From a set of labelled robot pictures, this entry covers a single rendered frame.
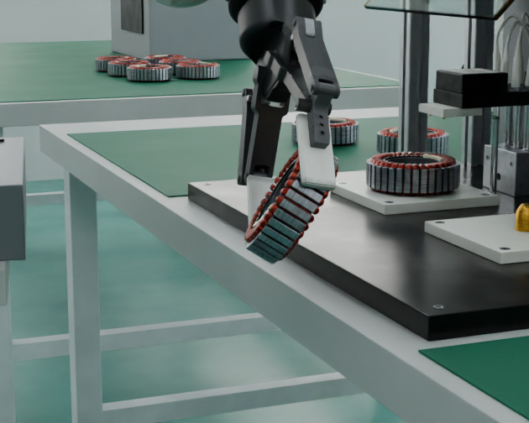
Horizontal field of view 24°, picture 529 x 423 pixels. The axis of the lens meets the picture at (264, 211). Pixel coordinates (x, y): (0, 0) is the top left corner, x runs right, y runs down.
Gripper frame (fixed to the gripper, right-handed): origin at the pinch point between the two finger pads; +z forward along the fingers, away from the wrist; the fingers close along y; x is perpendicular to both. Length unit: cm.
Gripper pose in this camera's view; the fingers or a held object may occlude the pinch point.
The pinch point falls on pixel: (290, 198)
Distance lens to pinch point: 109.0
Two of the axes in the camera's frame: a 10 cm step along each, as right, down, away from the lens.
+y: 3.8, -4.3, -8.2
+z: 0.6, 8.9, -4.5
